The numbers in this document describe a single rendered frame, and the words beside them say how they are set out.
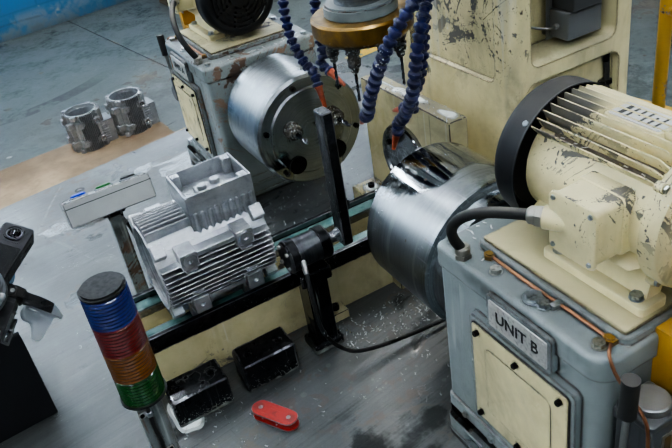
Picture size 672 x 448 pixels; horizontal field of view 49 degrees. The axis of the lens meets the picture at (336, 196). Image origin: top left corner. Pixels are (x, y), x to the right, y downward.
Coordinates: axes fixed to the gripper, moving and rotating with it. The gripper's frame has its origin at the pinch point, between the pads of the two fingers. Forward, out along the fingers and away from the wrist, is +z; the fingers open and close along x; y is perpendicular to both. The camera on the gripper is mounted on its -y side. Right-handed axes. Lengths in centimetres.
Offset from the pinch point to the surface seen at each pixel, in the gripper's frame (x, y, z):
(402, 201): 53, -27, -18
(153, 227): 16.8, -16.8, -0.8
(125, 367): 21.3, 6.8, -22.9
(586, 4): 79, -73, -17
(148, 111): -32, -134, 250
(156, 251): 18.6, -12.8, -2.4
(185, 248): 22.9, -14.5, -2.1
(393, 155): 56, -48, 14
